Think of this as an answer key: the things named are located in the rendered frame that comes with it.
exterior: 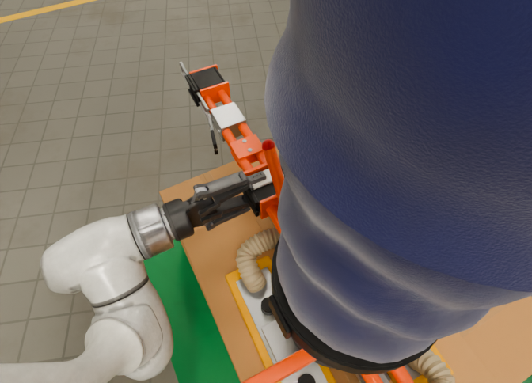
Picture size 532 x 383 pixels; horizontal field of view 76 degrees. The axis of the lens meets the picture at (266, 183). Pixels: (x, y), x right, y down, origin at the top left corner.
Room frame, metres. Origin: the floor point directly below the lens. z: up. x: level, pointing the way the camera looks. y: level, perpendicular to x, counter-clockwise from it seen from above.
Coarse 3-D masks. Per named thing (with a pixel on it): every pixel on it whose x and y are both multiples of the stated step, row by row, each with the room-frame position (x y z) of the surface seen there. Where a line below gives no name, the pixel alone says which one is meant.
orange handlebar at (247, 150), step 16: (208, 96) 0.65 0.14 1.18; (224, 96) 0.65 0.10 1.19; (240, 128) 0.54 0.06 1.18; (240, 144) 0.49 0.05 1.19; (256, 144) 0.49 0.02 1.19; (240, 160) 0.45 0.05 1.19; (256, 160) 0.46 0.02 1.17; (272, 208) 0.33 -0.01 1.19; (304, 352) 0.09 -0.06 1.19; (272, 368) 0.06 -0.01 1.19; (288, 368) 0.06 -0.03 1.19; (400, 368) 0.06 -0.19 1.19
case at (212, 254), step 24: (240, 216) 0.39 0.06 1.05; (192, 240) 0.33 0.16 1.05; (216, 240) 0.33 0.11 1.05; (240, 240) 0.33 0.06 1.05; (192, 264) 0.28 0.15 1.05; (216, 264) 0.28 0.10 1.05; (216, 288) 0.22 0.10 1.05; (216, 312) 0.18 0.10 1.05; (240, 336) 0.13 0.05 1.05; (456, 336) 0.13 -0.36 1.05; (240, 360) 0.09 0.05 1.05; (456, 360) 0.09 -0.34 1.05; (480, 360) 0.09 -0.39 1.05
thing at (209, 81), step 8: (216, 64) 0.75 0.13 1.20; (192, 72) 0.72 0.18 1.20; (200, 72) 0.72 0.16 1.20; (208, 72) 0.72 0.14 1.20; (216, 72) 0.72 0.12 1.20; (200, 80) 0.69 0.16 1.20; (208, 80) 0.69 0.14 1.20; (216, 80) 0.69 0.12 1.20; (224, 80) 0.69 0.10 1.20; (200, 88) 0.66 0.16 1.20; (208, 88) 0.66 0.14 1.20; (216, 88) 0.66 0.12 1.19; (224, 88) 0.67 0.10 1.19; (216, 96) 0.66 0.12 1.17
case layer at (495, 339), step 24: (216, 168) 0.92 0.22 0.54; (240, 168) 0.92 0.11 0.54; (168, 192) 0.79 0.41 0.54; (192, 192) 0.79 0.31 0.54; (504, 312) 0.31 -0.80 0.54; (528, 312) 0.31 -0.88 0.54; (480, 336) 0.23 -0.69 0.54; (504, 336) 0.23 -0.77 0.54; (528, 336) 0.23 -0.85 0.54; (504, 360) 0.16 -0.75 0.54; (528, 360) 0.16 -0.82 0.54
